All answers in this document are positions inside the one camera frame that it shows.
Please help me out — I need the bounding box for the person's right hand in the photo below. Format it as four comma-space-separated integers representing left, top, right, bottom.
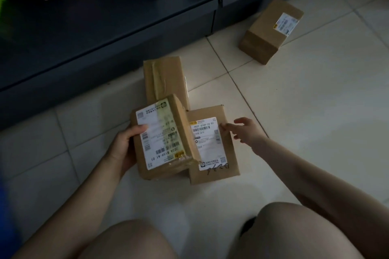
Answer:
219, 117, 269, 156

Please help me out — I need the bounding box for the person's left hand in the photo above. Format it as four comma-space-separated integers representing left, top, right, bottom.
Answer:
104, 124, 149, 179

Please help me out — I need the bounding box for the cardboard box with yellow-taped label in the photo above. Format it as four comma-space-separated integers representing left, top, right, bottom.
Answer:
131, 94, 201, 180

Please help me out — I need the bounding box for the person's left forearm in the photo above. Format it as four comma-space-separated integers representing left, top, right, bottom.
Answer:
12, 155, 122, 259

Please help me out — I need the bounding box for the person's right forearm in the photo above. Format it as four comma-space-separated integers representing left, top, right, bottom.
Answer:
251, 138, 389, 259

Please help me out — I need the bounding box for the flat cardboard box with handwriting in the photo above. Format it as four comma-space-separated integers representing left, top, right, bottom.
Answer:
185, 105, 240, 185

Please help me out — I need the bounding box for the tall cardboard box with tape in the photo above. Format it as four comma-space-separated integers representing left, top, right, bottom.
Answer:
143, 56, 191, 111

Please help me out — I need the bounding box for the cardboard box with small label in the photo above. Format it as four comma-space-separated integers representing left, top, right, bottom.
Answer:
238, 0, 304, 65

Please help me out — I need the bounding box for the dark grey shelf unit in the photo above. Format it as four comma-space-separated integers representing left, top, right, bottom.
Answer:
0, 0, 365, 130

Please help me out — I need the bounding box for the person's left leg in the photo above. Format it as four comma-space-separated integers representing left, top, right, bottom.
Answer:
77, 219, 180, 259

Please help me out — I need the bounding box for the person's leg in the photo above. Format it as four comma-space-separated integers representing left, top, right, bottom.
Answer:
228, 202, 365, 259
77, 219, 180, 259

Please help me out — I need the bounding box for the person's right leg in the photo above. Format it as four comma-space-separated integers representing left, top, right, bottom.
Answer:
228, 202, 365, 259

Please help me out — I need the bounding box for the blue clothing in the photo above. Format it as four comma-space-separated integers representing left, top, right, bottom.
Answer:
0, 174, 22, 259

